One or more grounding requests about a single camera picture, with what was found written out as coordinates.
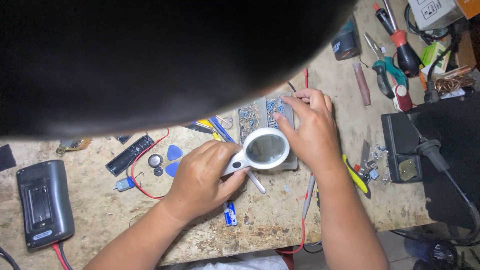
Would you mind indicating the black teal battery pack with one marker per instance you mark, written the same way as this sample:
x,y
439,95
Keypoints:
x,y
345,43

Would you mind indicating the small black round cap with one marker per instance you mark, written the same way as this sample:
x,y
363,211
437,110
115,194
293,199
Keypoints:
x,y
158,171

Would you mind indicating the black soldering iron stand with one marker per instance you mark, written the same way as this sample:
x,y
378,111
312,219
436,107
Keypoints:
x,y
399,142

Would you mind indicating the large black box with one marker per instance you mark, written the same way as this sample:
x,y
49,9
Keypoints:
x,y
453,157

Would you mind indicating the white magnifying glass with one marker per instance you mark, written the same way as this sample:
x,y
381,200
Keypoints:
x,y
267,149

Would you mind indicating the metal tweezers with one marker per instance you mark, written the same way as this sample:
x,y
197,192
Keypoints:
x,y
257,183

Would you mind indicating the black multimeter lead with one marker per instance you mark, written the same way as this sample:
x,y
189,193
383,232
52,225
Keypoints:
x,y
66,257

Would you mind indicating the heap of mixed resistors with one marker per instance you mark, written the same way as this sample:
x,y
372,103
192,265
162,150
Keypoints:
x,y
248,116

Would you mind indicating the blue white battery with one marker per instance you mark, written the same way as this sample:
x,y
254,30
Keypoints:
x,y
233,213
227,214

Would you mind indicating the clear plastic compartment box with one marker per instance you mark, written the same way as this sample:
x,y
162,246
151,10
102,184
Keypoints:
x,y
258,112

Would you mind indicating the person's right hand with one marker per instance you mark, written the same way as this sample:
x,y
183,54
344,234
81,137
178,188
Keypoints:
x,y
313,135

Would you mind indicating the red black screwdriver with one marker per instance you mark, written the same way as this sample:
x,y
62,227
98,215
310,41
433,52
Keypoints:
x,y
403,48

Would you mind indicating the small blue motor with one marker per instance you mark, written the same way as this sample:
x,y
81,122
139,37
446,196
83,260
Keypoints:
x,y
125,184

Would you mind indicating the small black plastic piece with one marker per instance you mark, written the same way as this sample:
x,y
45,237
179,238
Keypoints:
x,y
123,138

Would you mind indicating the grey knife blade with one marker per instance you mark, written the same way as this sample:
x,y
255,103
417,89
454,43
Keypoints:
x,y
365,153

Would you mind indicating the bunch of blue yellow screwdrivers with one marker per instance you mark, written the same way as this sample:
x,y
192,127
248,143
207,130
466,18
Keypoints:
x,y
213,129

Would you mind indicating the white carton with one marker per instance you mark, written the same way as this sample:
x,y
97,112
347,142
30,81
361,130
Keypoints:
x,y
435,13

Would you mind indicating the grey red multimeter probe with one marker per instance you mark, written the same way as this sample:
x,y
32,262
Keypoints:
x,y
309,195

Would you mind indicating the red probe tip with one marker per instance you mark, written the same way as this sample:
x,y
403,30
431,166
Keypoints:
x,y
306,77

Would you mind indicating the flat black pad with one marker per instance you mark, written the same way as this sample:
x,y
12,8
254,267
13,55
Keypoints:
x,y
6,157

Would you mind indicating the silver coin cell battery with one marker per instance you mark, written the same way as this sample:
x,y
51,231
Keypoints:
x,y
155,160

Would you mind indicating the pile of small metal parts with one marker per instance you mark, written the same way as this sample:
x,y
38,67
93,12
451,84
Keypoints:
x,y
377,161

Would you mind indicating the black soldering iron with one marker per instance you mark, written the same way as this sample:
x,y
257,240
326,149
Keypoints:
x,y
435,155

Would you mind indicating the small red white device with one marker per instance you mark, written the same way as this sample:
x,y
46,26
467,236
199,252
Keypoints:
x,y
402,98

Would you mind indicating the blue plastic pick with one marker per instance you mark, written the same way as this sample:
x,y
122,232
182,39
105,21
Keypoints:
x,y
172,169
174,153

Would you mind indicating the black multimeter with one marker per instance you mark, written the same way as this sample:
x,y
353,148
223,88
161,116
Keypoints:
x,y
45,204

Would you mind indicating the green white box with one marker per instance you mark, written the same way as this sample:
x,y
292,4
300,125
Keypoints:
x,y
433,56

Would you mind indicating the orange box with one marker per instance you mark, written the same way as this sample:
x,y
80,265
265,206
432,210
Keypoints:
x,y
468,7

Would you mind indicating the heap of blue resistors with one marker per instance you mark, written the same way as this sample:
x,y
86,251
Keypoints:
x,y
273,107

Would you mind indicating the black battery cover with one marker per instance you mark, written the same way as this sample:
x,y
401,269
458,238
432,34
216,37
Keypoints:
x,y
129,155

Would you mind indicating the brown stick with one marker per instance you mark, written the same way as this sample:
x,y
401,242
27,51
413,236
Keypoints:
x,y
362,84

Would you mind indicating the red multimeter lead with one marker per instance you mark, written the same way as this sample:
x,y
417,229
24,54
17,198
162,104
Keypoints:
x,y
60,258

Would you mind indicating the small brass circuit part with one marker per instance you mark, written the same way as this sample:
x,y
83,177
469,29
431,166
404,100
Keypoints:
x,y
73,145

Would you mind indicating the person's left hand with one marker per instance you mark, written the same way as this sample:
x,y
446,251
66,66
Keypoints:
x,y
198,180

